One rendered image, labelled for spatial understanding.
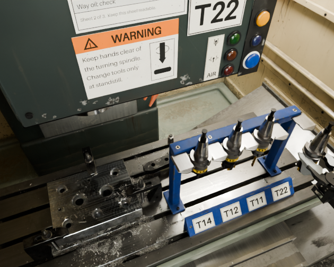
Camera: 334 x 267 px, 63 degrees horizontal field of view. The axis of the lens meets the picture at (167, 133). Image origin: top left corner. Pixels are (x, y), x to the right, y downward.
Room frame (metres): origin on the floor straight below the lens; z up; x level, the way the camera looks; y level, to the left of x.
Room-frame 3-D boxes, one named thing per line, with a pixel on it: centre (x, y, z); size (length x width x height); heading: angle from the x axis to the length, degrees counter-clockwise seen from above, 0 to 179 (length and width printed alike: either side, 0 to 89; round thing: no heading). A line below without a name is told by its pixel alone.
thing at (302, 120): (0.64, -0.46, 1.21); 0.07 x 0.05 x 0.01; 22
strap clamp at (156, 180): (0.53, 0.09, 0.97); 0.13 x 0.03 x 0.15; 112
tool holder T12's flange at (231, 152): (0.54, -0.20, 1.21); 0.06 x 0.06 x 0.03
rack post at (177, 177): (0.53, -0.03, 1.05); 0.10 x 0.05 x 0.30; 22
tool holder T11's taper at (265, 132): (0.58, -0.30, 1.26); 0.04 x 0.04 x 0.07
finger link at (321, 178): (0.45, -0.45, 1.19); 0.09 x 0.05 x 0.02; 36
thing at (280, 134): (0.60, -0.35, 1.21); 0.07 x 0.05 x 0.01; 22
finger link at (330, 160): (0.51, -0.48, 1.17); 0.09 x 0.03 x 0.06; 9
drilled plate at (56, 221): (0.50, 0.26, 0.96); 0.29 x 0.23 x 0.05; 112
